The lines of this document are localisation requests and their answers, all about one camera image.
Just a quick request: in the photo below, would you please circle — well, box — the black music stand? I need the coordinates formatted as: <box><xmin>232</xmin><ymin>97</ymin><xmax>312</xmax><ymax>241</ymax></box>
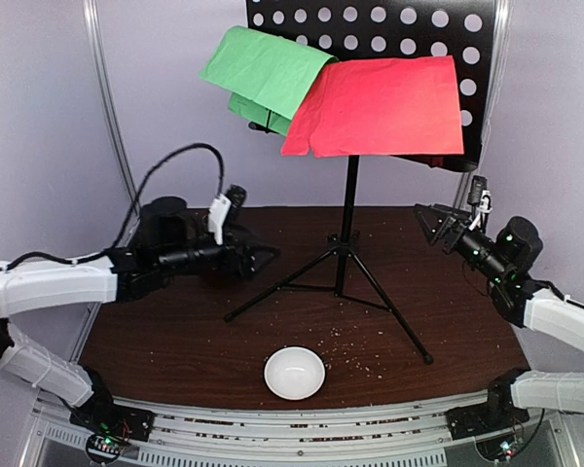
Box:
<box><xmin>225</xmin><ymin>1</ymin><xmax>495</xmax><ymax>365</ymax></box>

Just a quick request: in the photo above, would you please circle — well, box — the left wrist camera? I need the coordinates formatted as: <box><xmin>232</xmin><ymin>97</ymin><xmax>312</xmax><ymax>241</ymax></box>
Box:
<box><xmin>207</xmin><ymin>185</ymin><xmax>247</xmax><ymax>245</ymax></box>

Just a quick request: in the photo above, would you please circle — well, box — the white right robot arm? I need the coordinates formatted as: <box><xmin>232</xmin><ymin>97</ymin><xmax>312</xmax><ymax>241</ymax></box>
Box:
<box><xmin>414</xmin><ymin>204</ymin><xmax>584</xmax><ymax>440</ymax></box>

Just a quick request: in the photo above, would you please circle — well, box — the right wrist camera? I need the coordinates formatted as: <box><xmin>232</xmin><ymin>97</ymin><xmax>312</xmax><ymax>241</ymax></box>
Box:
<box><xmin>467</xmin><ymin>175</ymin><xmax>493</xmax><ymax>233</ymax></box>

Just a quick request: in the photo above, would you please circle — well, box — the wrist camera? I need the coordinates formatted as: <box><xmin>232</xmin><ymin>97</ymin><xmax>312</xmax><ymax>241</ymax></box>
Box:
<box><xmin>467</xmin><ymin>175</ymin><xmax>493</xmax><ymax>233</ymax></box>
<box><xmin>207</xmin><ymin>185</ymin><xmax>247</xmax><ymax>245</ymax></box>

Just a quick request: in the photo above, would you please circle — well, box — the green paper sheet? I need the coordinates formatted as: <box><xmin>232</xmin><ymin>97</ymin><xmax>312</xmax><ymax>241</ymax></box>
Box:
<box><xmin>200</xmin><ymin>26</ymin><xmax>337</xmax><ymax>136</ymax></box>

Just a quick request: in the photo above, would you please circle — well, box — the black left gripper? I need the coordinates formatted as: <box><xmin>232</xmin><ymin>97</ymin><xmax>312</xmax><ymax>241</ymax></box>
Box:
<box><xmin>157</xmin><ymin>223</ymin><xmax>280</xmax><ymax>282</ymax></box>

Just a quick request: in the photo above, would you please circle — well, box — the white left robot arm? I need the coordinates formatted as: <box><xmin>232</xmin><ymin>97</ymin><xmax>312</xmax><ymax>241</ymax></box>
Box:
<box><xmin>0</xmin><ymin>192</ymin><xmax>280</xmax><ymax>444</ymax></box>

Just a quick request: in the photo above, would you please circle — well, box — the red paper sheet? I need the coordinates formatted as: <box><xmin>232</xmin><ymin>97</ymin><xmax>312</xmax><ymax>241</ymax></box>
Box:
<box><xmin>281</xmin><ymin>56</ymin><xmax>464</xmax><ymax>158</ymax></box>

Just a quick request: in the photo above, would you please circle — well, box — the left aluminium frame post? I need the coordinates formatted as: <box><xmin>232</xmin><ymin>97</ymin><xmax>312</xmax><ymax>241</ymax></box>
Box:
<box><xmin>82</xmin><ymin>0</ymin><xmax>140</xmax><ymax>217</ymax></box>

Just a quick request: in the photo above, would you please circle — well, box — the white ceramic bowl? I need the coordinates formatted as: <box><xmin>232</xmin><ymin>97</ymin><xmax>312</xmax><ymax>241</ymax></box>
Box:
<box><xmin>263</xmin><ymin>346</ymin><xmax>326</xmax><ymax>401</ymax></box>

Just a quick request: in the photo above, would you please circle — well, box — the aluminium frame post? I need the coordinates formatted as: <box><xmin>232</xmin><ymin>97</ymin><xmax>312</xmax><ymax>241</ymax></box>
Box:
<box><xmin>453</xmin><ymin>0</ymin><xmax>513</xmax><ymax>208</ymax></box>
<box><xmin>82</xmin><ymin>0</ymin><xmax>140</xmax><ymax>217</ymax></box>

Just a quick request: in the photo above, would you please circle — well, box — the right aluminium frame post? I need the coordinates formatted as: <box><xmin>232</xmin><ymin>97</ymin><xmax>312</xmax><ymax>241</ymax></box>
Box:
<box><xmin>453</xmin><ymin>0</ymin><xmax>513</xmax><ymax>208</ymax></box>

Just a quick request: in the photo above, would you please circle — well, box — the aluminium front rail base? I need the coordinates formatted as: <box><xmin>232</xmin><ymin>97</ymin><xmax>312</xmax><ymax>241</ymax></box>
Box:
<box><xmin>18</xmin><ymin>388</ymin><xmax>580</xmax><ymax>467</ymax></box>

